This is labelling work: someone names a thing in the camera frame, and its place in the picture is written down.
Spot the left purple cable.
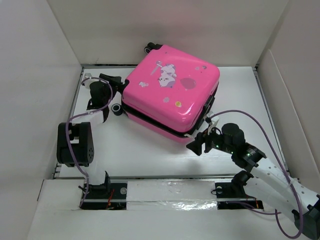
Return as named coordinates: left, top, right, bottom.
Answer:
left=65, top=76, right=115, bottom=208

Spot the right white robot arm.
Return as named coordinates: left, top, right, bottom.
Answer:
left=186, top=123, right=320, bottom=240

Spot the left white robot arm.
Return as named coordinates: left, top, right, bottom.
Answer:
left=56, top=73, right=129, bottom=200

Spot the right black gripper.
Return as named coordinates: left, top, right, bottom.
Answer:
left=185, top=124, right=234, bottom=156

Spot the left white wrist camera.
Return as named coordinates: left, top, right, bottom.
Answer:
left=81, top=73, right=97, bottom=90

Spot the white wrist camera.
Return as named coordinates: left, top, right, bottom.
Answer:
left=81, top=73, right=97, bottom=90
left=203, top=111, right=220, bottom=135

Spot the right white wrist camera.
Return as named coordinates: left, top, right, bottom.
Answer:
left=203, top=111, right=220, bottom=135

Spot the metal base rail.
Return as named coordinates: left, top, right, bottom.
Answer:
left=52, top=172, right=291, bottom=211

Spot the pink hard-shell suitcase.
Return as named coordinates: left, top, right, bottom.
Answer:
left=117, top=42, right=220, bottom=143

